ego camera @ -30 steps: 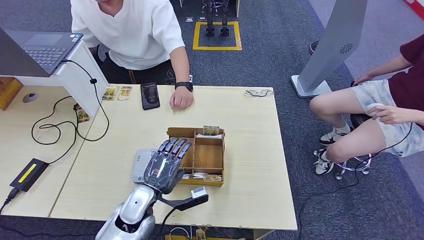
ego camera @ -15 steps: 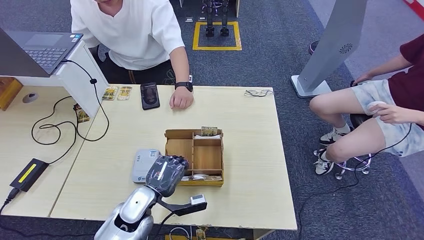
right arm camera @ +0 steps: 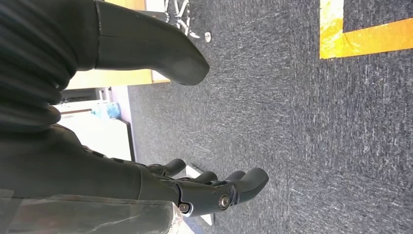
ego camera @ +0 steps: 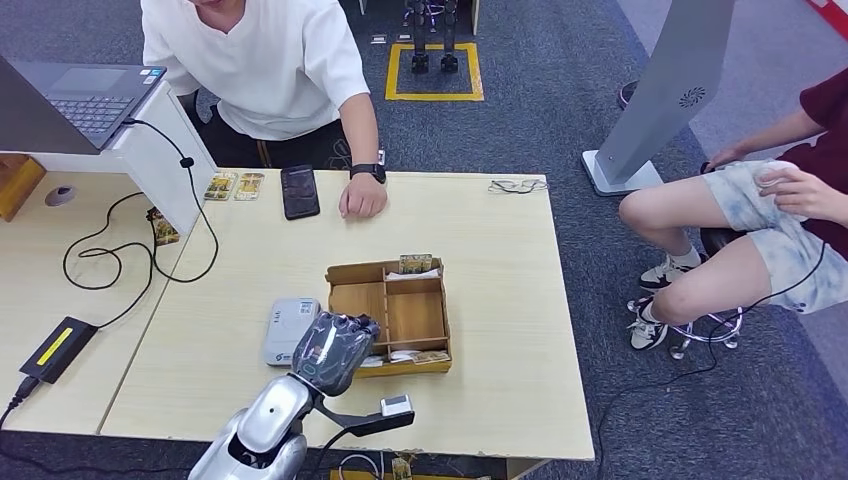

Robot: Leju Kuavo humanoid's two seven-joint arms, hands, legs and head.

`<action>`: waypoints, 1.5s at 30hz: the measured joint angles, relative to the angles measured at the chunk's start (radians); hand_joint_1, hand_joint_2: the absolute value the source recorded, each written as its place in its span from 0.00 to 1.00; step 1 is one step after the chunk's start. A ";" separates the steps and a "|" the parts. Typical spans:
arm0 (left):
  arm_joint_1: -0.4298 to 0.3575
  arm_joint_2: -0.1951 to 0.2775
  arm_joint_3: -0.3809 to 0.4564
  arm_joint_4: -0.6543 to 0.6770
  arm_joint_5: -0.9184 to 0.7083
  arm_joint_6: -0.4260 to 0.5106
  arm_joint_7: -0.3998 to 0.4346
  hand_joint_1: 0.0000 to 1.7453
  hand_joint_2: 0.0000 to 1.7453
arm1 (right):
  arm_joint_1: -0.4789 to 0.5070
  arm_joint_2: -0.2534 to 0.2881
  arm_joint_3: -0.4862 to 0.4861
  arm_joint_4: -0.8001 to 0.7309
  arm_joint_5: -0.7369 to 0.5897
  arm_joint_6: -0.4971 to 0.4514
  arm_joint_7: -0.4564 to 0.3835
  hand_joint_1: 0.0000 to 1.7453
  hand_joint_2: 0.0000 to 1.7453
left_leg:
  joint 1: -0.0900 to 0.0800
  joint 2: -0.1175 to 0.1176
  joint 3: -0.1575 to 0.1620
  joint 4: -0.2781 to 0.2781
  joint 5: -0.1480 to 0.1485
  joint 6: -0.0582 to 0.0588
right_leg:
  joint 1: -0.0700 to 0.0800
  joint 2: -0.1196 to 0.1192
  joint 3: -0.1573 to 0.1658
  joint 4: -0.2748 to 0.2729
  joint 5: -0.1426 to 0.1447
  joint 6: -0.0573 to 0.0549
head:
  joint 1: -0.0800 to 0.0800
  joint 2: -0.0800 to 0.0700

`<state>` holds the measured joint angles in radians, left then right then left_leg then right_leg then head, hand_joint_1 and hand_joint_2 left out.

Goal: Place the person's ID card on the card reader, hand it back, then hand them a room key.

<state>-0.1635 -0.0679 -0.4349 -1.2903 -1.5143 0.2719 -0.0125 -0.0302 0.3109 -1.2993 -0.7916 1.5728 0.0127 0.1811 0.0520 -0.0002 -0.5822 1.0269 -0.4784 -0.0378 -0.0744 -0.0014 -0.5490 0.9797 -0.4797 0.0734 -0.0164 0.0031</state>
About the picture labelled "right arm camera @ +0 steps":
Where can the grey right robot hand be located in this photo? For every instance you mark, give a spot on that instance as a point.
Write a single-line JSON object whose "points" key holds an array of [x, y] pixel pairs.
{"points": [[96, 174]]}

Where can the white cabinet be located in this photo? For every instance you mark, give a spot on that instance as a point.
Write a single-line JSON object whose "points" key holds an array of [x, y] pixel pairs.
{"points": [[96, 139]]}

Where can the light blue plastic bag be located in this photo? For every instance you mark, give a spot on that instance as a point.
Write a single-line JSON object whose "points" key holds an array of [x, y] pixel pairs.
{"points": [[109, 110]]}

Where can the ribbed grey right arm sleeve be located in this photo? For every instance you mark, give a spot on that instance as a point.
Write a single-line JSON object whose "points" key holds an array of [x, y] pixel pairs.
{"points": [[29, 48]]}

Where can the yellow floor tape square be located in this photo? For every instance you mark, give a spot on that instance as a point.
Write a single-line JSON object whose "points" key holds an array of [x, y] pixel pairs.
{"points": [[330, 38]]}

